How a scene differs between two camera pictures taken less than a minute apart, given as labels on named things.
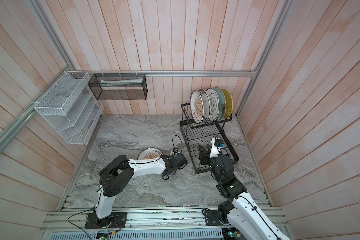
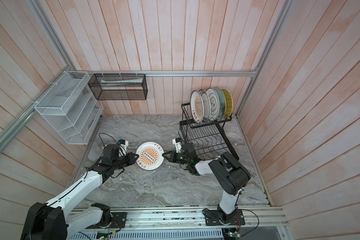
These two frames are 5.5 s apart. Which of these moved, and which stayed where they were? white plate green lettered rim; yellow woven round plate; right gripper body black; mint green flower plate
Moved: right gripper body black
Stayed: yellow woven round plate; white plate green lettered rim; mint green flower plate
